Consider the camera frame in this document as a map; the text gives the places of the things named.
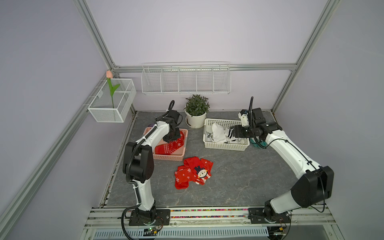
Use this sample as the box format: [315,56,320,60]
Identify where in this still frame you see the white sock two black stripes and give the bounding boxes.
[212,123,227,143]

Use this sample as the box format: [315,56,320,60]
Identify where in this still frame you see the white sport sock grey toe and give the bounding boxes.
[225,128,240,144]

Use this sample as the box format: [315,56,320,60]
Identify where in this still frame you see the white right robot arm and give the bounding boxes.
[232,102,334,223]

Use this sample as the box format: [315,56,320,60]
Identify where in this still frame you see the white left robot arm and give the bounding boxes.
[123,100,181,225]

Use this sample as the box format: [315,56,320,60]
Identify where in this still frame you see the white perforated plastic basket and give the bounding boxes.
[203,119,250,151]

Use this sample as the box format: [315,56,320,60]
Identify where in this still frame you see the pink perforated plastic basket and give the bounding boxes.
[153,129,188,162]

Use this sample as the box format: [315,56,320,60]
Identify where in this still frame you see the white plant pot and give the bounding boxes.
[185,110,207,129]

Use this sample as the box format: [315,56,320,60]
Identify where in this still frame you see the green white garden glove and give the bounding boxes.
[250,139,268,149]

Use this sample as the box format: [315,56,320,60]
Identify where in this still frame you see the green potted plant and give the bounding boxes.
[185,95,210,117]

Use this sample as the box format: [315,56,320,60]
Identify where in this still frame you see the red snowman sock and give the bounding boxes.
[194,166,211,185]

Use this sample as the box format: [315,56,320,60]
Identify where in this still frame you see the pink artificial tulip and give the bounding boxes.
[106,70,120,108]

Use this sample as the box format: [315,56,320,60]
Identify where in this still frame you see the white wire wall shelf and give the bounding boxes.
[141,62,232,95]

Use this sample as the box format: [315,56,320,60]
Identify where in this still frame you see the white mesh wall box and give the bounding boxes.
[88,79,137,123]

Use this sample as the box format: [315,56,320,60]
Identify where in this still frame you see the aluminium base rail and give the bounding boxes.
[85,205,336,229]

